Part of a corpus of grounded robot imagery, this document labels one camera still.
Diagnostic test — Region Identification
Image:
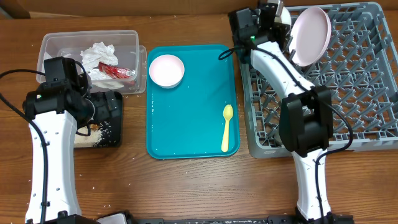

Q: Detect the pale green bowl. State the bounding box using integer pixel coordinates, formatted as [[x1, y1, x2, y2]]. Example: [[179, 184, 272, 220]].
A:
[[274, 7, 292, 26]]

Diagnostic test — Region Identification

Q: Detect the black plastic tray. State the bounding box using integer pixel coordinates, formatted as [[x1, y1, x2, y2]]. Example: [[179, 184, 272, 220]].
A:
[[102, 94, 123, 147]]

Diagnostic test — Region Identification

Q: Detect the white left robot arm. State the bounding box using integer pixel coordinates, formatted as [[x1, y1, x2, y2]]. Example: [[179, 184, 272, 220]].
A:
[[23, 57, 123, 223]]

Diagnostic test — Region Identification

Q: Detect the white napkin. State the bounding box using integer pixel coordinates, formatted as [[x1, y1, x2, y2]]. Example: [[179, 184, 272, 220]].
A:
[[80, 42, 119, 81]]

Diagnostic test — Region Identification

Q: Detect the clear plastic waste bin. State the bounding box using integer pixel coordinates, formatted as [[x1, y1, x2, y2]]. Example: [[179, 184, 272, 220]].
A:
[[37, 30, 147, 94]]

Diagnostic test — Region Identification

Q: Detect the yellow plastic spoon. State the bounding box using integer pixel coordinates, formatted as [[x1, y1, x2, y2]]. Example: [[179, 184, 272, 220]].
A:
[[221, 105, 233, 152]]

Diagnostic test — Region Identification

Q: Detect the teal serving tray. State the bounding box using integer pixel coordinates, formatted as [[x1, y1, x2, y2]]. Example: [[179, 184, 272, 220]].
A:
[[146, 44, 240, 160]]

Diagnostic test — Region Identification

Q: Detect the pink round plate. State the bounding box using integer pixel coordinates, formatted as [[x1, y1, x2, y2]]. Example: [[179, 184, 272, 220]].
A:
[[289, 6, 331, 67]]

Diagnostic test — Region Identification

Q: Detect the grey dishwasher rack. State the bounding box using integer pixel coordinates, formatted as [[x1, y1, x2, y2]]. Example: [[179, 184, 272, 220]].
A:
[[239, 2, 397, 159]]

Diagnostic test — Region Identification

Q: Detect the pink bowl with nuts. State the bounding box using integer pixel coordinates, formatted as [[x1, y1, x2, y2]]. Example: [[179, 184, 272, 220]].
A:
[[149, 54, 185, 88]]

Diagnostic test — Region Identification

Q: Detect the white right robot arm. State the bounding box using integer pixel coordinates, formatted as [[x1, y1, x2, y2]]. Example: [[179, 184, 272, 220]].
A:
[[228, 1, 333, 223]]

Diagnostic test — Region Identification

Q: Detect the red snack wrapper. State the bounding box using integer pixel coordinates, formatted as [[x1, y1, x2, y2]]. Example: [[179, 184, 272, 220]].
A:
[[98, 62, 136, 79]]

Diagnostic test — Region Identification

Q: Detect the white rice pile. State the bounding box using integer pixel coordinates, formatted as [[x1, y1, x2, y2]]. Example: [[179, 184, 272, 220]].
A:
[[74, 121, 113, 148]]

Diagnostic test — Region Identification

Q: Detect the brown nut clump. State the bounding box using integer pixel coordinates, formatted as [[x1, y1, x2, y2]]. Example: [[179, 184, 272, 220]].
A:
[[90, 124, 100, 131]]

